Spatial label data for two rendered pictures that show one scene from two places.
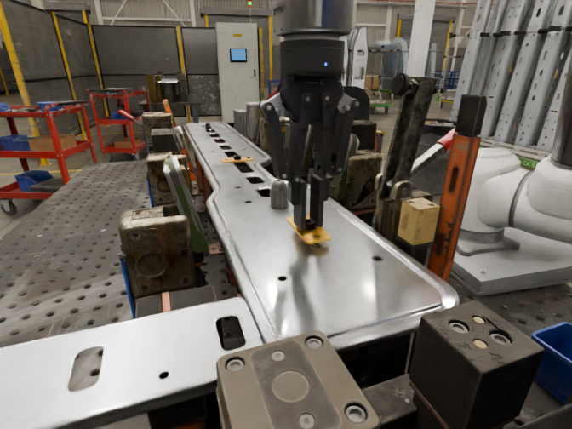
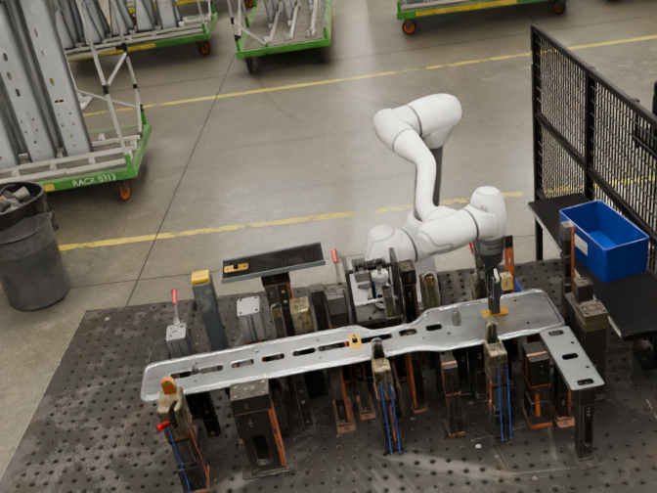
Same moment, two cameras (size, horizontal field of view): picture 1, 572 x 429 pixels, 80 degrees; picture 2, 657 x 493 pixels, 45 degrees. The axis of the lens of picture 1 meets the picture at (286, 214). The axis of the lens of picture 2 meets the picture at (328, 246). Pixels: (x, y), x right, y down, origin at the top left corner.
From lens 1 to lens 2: 2.53 m
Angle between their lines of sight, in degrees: 63
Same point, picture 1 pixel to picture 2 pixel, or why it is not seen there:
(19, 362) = (568, 369)
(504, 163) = (398, 234)
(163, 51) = not seen: outside the picture
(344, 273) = (525, 309)
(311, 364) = (587, 305)
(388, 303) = (543, 302)
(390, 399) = not seen: hidden behind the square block
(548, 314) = (460, 290)
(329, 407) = (596, 303)
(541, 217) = not seen: hidden behind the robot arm
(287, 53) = (498, 258)
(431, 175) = (53, 270)
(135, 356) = (565, 348)
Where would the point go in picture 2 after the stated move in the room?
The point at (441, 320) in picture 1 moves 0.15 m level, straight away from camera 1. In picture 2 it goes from (580, 285) to (539, 271)
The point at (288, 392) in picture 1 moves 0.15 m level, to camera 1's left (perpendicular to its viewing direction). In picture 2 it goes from (592, 308) to (594, 337)
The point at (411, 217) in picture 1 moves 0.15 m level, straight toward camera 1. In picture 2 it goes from (508, 281) to (551, 291)
